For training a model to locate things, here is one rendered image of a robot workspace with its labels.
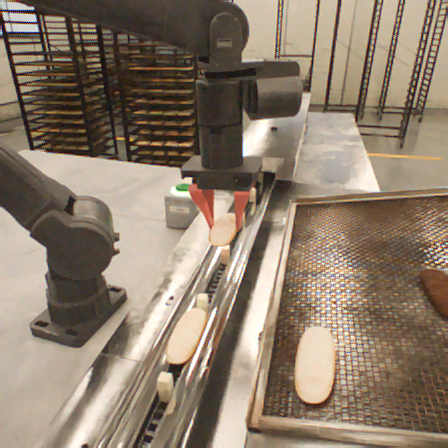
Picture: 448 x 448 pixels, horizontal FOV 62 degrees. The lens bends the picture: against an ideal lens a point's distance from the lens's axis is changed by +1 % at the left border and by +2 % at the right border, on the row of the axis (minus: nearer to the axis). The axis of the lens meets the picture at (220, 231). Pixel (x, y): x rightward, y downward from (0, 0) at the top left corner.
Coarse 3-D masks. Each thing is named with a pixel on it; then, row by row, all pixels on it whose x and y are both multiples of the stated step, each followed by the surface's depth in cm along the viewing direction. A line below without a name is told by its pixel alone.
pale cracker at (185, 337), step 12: (192, 312) 50; (204, 312) 51; (180, 324) 48; (192, 324) 48; (204, 324) 48; (180, 336) 46; (192, 336) 46; (168, 348) 45; (180, 348) 44; (192, 348) 45; (168, 360) 43; (180, 360) 43
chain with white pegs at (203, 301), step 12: (252, 192) 87; (252, 204) 87; (240, 228) 76; (228, 252) 63; (216, 276) 61; (216, 288) 59; (204, 300) 51; (180, 372) 43; (168, 384) 39; (168, 396) 39; (156, 408) 39; (156, 420) 38; (144, 432) 37; (144, 444) 36
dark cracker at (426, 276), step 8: (424, 272) 46; (432, 272) 46; (440, 272) 46; (424, 280) 45; (432, 280) 44; (440, 280) 44; (424, 288) 44; (432, 288) 43; (440, 288) 43; (432, 296) 42; (440, 296) 42; (432, 304) 42; (440, 304) 41; (440, 312) 40
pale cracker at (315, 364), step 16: (304, 336) 40; (320, 336) 39; (304, 352) 37; (320, 352) 37; (304, 368) 36; (320, 368) 35; (304, 384) 34; (320, 384) 34; (304, 400) 33; (320, 400) 33
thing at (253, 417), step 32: (384, 192) 70; (416, 192) 68; (288, 224) 66; (352, 224) 63; (416, 224) 59; (288, 256) 57; (320, 256) 55; (416, 256) 51; (288, 320) 44; (320, 320) 43; (352, 320) 42; (288, 352) 39; (416, 352) 36; (256, 384) 36; (416, 384) 33; (256, 416) 33; (320, 416) 32; (384, 416) 31
